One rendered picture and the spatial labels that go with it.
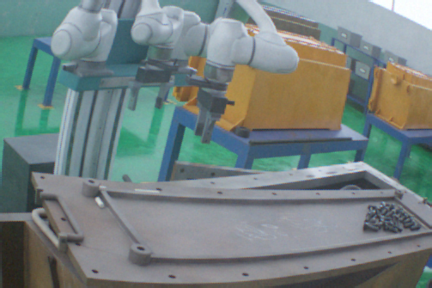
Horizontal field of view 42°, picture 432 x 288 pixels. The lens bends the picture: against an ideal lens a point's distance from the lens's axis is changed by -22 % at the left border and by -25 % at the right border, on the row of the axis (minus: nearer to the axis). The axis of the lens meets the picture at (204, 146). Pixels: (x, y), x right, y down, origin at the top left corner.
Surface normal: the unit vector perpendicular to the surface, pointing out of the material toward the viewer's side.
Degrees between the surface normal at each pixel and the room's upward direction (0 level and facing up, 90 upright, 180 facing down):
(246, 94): 90
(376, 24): 90
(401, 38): 90
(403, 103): 90
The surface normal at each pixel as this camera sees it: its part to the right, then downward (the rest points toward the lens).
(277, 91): 0.66, 0.37
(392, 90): -0.71, 0.04
